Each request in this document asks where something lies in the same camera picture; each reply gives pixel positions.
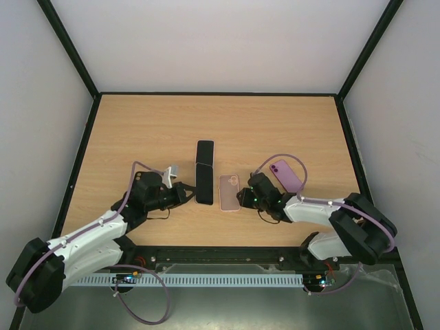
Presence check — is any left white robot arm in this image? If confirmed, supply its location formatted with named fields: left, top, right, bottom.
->
left=5, top=171, right=195, bottom=314

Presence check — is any black phone case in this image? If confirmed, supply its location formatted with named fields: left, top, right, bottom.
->
left=135, top=171, right=145, bottom=181

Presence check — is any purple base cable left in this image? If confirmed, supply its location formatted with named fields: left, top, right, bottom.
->
left=111, top=263, right=171, bottom=325

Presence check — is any black aluminium frame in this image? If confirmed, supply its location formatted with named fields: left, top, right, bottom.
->
left=1, top=1, right=439, bottom=329

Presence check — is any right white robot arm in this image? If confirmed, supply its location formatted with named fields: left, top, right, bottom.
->
left=236, top=173, right=397, bottom=270

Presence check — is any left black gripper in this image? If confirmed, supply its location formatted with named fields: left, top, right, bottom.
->
left=146, top=182, right=199, bottom=212

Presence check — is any white slotted cable duct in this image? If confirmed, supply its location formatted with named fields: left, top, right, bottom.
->
left=73, top=273, right=303, bottom=288

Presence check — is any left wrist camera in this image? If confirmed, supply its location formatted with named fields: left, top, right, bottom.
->
left=162, top=164, right=178, bottom=188

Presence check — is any purple phone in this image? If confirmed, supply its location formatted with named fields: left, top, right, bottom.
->
left=269, top=159, right=302, bottom=193

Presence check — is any black phone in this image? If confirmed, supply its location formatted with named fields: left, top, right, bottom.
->
left=195, top=163, right=214, bottom=206
left=195, top=140, right=215, bottom=166

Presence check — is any pink phone case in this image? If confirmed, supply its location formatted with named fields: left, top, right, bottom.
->
left=219, top=174, right=241, bottom=212
left=195, top=139, right=217, bottom=167

